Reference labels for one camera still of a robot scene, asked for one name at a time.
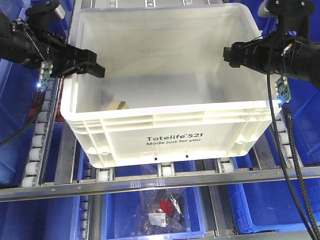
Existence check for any metal shelf front rail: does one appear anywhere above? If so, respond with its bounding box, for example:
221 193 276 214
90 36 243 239
0 166 320 203

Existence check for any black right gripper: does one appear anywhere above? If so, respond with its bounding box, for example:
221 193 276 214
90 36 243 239
222 0 316 75

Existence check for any black cable right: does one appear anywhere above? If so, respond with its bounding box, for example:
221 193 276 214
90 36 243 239
266 34 320 240

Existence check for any blue bin centre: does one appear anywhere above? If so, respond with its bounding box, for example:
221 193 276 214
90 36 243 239
101 187 206 240

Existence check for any green circuit board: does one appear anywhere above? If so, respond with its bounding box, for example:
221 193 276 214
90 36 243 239
36 60 53 92
275 75 292 106

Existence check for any roller track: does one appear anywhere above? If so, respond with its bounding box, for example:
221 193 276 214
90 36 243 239
21 78 63 188
268 112 295 169

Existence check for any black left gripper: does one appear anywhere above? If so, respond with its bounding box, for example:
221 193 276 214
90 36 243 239
25 0 106 78

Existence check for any black cable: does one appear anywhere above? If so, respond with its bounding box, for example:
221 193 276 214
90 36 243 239
266 34 320 240
0 87 47 147

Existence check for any black cable left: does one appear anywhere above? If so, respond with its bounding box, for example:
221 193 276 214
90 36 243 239
0 87 47 147

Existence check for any blue bin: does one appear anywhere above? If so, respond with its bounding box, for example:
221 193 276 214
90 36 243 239
101 187 206 240
0 196 81 240
226 180 306 234
254 0 320 164
0 0 75 185

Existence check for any blue bin upper left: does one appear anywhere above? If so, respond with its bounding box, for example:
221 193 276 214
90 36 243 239
0 0 75 185

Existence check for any white plastic tote box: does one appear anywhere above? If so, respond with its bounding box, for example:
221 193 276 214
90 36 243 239
60 3 272 168

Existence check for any right roller track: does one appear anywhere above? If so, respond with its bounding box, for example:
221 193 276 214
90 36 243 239
268 112 295 169

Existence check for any blue bin upper right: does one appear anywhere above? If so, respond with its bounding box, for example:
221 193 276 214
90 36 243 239
254 0 320 164

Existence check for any green circuit board right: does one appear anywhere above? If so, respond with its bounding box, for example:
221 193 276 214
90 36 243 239
275 75 292 106

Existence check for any green circuit board left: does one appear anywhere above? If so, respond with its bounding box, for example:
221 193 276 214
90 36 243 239
36 60 53 92

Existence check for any left roller track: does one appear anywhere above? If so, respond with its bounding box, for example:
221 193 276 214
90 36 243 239
21 78 63 188

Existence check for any yellow plush egg toy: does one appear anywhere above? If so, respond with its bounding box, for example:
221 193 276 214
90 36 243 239
105 100 129 111

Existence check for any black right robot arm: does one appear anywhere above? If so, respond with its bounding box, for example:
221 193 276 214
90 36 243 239
223 0 320 88

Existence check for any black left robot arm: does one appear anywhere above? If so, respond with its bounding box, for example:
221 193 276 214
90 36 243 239
0 0 106 78

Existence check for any packaged item in bin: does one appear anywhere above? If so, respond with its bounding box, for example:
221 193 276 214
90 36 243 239
136 188 188 236

